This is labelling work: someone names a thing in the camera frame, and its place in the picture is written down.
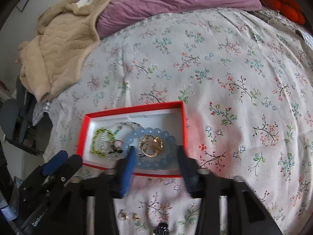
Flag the black beaded hair clip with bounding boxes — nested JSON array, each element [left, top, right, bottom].
[[153, 222, 170, 235]]

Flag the floral white bedsheet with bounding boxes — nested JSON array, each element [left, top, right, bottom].
[[44, 9, 312, 234]]

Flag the light blue bead bracelet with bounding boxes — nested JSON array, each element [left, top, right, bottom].
[[120, 127, 181, 170]]

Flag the beige fleece blanket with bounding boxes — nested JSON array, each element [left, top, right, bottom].
[[18, 0, 110, 102]]

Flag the green bead bracelet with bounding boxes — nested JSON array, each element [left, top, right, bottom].
[[90, 127, 116, 157]]

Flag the small multicolour bead bracelet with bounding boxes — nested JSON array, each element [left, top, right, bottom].
[[107, 121, 145, 137]]

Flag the gold ring green stone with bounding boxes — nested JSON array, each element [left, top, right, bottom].
[[139, 135, 163, 158]]

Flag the silver gold ring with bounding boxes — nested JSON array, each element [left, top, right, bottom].
[[117, 209, 131, 221]]

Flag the dark chair beside bed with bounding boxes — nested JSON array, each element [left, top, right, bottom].
[[1, 79, 52, 156]]

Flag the red jewelry box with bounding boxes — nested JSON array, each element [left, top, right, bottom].
[[77, 101, 187, 178]]

